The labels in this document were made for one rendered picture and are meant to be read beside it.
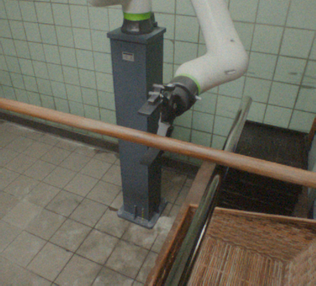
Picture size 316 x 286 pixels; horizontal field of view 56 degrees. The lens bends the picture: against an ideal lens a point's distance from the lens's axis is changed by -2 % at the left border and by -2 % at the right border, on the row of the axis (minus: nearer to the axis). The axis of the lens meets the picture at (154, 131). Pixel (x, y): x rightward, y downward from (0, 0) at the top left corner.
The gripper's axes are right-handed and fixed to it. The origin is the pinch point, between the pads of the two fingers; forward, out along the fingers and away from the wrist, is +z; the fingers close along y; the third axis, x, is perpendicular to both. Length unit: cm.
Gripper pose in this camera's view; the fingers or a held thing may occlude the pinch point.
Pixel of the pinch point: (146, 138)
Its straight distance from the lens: 67.3
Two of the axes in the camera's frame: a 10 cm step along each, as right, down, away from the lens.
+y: 0.0, 8.3, 5.6
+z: -3.9, 5.2, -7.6
